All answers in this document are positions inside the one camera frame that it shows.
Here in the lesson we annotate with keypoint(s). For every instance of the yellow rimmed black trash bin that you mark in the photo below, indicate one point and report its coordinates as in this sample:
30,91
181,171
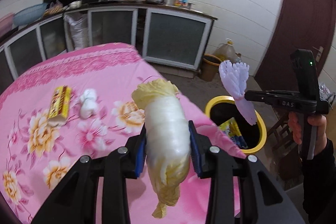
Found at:
224,113

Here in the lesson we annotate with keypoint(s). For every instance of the blue plastic basin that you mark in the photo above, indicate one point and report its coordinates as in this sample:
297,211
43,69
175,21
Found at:
29,14

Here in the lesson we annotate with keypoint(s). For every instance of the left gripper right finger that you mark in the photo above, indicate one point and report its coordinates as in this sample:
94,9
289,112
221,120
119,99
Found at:
242,190

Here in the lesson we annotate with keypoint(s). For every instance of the yellow red small box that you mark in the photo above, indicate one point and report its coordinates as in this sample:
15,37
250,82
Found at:
59,107

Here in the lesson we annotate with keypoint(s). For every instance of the napa cabbage piece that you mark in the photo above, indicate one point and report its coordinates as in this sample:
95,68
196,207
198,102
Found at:
168,145

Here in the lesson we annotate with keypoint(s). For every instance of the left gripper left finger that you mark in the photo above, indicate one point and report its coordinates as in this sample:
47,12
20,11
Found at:
74,198

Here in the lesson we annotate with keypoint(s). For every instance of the white grain sack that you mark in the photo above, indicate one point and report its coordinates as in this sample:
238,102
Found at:
76,28

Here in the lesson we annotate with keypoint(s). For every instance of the person right hand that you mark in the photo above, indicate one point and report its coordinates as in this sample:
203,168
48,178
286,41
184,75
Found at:
318,121

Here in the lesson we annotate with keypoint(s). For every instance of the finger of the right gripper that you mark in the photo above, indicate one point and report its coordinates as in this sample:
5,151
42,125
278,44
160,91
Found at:
281,93
262,99

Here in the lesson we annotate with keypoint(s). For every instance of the dark red door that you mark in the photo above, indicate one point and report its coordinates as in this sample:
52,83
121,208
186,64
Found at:
302,24

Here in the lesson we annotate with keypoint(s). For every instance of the yellow snack bag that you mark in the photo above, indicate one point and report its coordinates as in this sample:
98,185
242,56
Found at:
230,128

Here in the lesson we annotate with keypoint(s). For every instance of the white tissue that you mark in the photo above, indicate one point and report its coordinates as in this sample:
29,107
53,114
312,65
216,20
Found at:
89,106

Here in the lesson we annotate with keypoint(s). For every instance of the wooden stool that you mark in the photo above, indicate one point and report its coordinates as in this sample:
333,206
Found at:
281,132

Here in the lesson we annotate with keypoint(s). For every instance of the pink plastic basin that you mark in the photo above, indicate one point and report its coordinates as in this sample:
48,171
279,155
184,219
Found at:
6,23

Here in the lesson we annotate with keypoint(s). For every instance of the white framed kitchen cabinet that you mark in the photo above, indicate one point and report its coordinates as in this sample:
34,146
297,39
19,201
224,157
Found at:
162,34

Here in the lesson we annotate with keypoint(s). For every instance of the brown plastic bucket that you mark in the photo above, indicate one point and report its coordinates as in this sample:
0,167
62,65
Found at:
209,67

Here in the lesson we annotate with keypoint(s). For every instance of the large cooking oil jug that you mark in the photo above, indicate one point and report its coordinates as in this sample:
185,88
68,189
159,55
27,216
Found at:
226,51

